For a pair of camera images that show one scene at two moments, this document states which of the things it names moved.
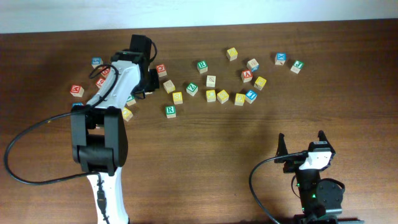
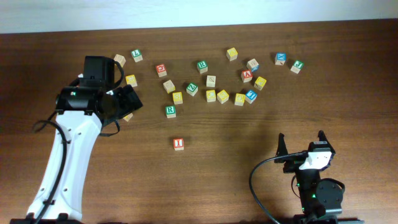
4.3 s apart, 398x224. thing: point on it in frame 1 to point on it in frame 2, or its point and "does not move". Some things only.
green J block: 296,68 does not move
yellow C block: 211,95 does not move
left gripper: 155,81 to 130,99
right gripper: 291,166 does not move
